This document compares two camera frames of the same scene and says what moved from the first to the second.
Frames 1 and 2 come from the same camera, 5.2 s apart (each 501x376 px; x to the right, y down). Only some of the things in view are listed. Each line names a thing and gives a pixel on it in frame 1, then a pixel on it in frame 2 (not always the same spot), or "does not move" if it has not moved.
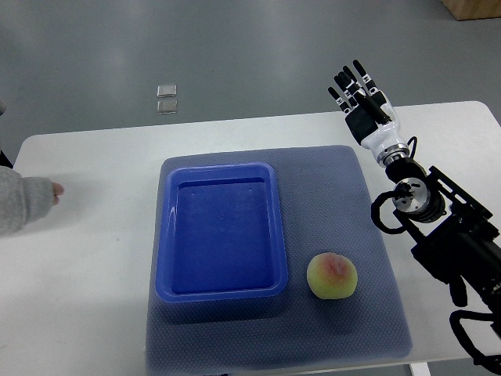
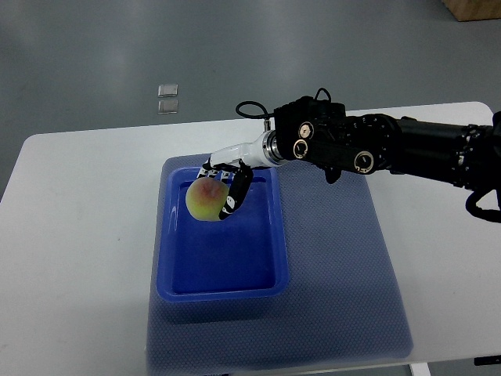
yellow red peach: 331,276 → 206,198
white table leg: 420,369 does not move
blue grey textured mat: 327,209 does not move
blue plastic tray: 221,234 does not move
